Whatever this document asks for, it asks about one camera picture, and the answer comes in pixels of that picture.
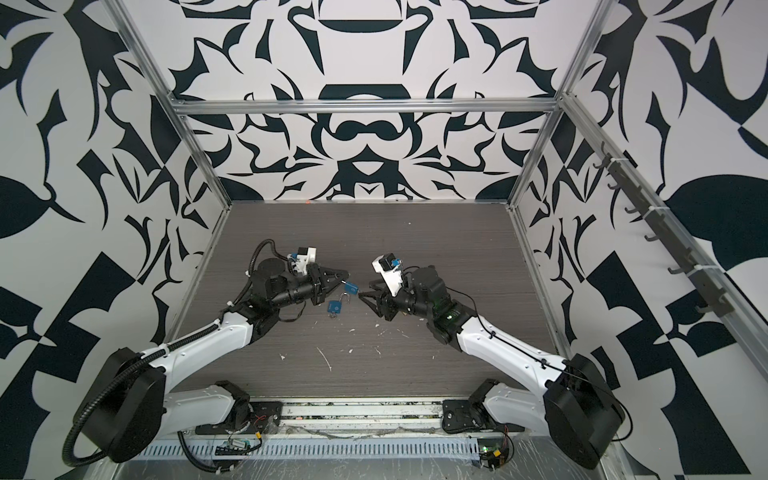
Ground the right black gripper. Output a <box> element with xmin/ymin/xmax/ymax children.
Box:
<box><xmin>360</xmin><ymin>277</ymin><xmax>437</xmax><ymax>323</ymax></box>

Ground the blue padlock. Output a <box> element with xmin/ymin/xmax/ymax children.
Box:
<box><xmin>327</xmin><ymin>298</ymin><xmax>343</xmax><ymax>318</ymax></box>
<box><xmin>339</xmin><ymin>281</ymin><xmax>359</xmax><ymax>302</ymax></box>

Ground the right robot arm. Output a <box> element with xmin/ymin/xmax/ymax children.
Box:
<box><xmin>359</xmin><ymin>266</ymin><xmax>631</xmax><ymax>469</ymax></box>

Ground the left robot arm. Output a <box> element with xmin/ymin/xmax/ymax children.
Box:
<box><xmin>62</xmin><ymin>259</ymin><xmax>349</xmax><ymax>467</ymax></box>

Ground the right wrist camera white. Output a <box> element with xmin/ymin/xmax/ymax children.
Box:
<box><xmin>372</xmin><ymin>253</ymin><xmax>403</xmax><ymax>296</ymax></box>

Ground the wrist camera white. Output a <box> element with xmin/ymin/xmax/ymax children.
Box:
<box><xmin>287</xmin><ymin>247</ymin><xmax>317</xmax><ymax>277</ymax></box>
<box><xmin>372</xmin><ymin>253</ymin><xmax>403</xmax><ymax>296</ymax></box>

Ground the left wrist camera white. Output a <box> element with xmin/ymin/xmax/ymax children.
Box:
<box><xmin>287</xmin><ymin>247</ymin><xmax>317</xmax><ymax>277</ymax></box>

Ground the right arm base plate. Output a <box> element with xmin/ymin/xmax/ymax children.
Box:
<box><xmin>441</xmin><ymin>399</ymin><xmax>525</xmax><ymax>435</ymax></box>

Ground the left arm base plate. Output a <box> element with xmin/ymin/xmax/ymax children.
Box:
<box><xmin>194</xmin><ymin>401</ymin><xmax>283</xmax><ymax>435</ymax></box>

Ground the white slotted cable duct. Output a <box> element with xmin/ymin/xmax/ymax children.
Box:
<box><xmin>134</xmin><ymin>437</ymin><xmax>481</xmax><ymax>462</ymax></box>

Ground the black corrugated cable left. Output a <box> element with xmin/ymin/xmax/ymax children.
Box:
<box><xmin>59</xmin><ymin>238</ymin><xmax>295</xmax><ymax>475</ymax></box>

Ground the grey wall hook rail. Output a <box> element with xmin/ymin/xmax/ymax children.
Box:
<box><xmin>596</xmin><ymin>152</ymin><xmax>736</xmax><ymax>318</ymax></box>

